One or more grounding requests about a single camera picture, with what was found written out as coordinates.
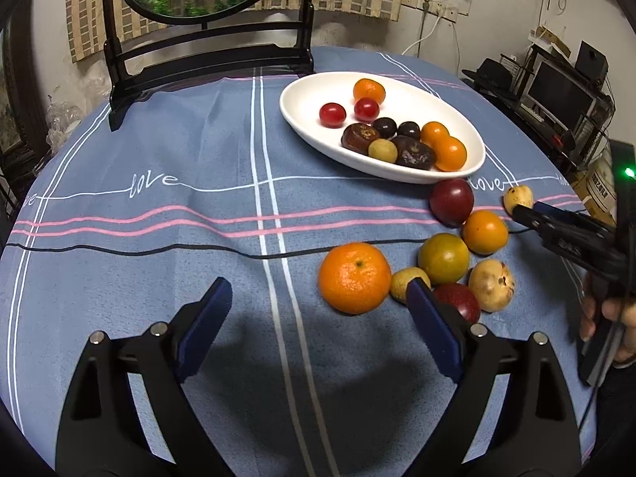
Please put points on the cardboard box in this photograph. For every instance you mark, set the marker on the cardboard box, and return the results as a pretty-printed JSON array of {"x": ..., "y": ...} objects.
[{"x": 598, "y": 184}]

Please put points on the red cherry tomato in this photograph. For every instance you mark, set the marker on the red cherry tomato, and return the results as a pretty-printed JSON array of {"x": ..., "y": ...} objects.
[
  {"x": 366, "y": 108},
  {"x": 332, "y": 114}
]

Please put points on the wrinkled brown passion fruit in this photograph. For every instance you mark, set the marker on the wrinkled brown passion fruit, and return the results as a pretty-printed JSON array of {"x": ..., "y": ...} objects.
[{"x": 356, "y": 139}]

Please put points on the brick pattern curtain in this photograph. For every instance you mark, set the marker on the brick pattern curtain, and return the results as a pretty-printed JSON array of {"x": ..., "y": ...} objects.
[{"x": 89, "y": 10}]

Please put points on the dark purple plum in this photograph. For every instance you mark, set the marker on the dark purple plum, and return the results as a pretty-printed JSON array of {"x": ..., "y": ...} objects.
[
  {"x": 408, "y": 130},
  {"x": 384, "y": 126}
]

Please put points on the green-orange mandarin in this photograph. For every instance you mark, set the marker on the green-orange mandarin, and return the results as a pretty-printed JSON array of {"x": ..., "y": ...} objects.
[{"x": 443, "y": 258}]

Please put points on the pale yellow fruit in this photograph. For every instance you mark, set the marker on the pale yellow fruit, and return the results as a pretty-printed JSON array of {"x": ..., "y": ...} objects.
[{"x": 518, "y": 196}]

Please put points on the orange mandarin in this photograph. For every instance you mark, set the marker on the orange mandarin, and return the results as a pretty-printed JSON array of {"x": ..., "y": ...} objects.
[
  {"x": 354, "y": 278},
  {"x": 369, "y": 91}
]

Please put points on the dark framed painting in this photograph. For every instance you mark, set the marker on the dark framed painting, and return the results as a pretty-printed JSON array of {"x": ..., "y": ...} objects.
[{"x": 12, "y": 99}]

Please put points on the white oval plate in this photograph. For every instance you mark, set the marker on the white oval plate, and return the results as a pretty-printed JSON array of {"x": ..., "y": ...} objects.
[{"x": 308, "y": 99}]

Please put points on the black round screen stand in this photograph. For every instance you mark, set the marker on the black round screen stand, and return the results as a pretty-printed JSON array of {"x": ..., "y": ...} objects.
[{"x": 198, "y": 47}]

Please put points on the dark red passion fruit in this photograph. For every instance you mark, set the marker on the dark red passion fruit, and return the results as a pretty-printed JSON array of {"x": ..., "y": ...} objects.
[{"x": 415, "y": 156}]

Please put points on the small orange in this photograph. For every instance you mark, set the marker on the small orange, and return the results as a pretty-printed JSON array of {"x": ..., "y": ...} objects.
[
  {"x": 435, "y": 133},
  {"x": 484, "y": 232},
  {"x": 452, "y": 155}
]

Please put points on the clear plastic bags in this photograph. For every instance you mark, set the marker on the clear plastic bags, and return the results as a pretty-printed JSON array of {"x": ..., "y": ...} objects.
[{"x": 67, "y": 124}]

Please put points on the person's right hand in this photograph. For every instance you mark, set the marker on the person's right hand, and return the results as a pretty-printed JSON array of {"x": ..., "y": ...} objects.
[{"x": 589, "y": 313}]

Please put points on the black computer desk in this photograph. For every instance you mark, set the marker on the black computer desk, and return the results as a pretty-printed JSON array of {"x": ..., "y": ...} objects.
[{"x": 603, "y": 109}]

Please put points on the blue striped tablecloth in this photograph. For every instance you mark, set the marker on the blue striped tablecloth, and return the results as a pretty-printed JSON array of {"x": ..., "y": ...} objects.
[{"x": 149, "y": 258}]

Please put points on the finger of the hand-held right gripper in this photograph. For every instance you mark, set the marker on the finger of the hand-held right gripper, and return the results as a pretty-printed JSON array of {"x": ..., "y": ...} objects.
[
  {"x": 566, "y": 214},
  {"x": 571, "y": 248}
]

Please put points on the black computer monitor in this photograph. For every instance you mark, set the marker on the black computer monitor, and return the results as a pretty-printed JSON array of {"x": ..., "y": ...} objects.
[{"x": 561, "y": 92}]

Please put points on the flat white box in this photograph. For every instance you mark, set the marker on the flat white box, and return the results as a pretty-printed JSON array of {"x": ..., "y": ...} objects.
[{"x": 550, "y": 42}]

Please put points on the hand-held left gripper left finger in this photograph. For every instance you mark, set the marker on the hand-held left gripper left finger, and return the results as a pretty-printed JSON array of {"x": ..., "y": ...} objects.
[{"x": 206, "y": 328}]

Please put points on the beige passion fruit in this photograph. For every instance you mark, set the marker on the beige passion fruit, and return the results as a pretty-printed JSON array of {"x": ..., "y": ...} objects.
[{"x": 491, "y": 285}]

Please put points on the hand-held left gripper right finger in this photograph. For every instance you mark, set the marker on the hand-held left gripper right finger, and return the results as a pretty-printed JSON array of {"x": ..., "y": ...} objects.
[{"x": 437, "y": 330}]

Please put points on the small yellow-green fruit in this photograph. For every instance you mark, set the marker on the small yellow-green fruit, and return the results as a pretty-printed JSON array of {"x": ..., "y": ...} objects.
[
  {"x": 382, "y": 150},
  {"x": 400, "y": 285}
]

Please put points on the red plum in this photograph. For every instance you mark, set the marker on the red plum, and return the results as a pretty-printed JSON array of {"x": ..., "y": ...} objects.
[
  {"x": 450, "y": 202},
  {"x": 459, "y": 303}
]

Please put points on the black hat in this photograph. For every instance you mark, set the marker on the black hat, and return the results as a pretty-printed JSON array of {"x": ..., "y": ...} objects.
[{"x": 489, "y": 77}]

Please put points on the black speaker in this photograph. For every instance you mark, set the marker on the black speaker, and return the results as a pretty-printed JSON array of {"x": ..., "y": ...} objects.
[{"x": 592, "y": 62}]

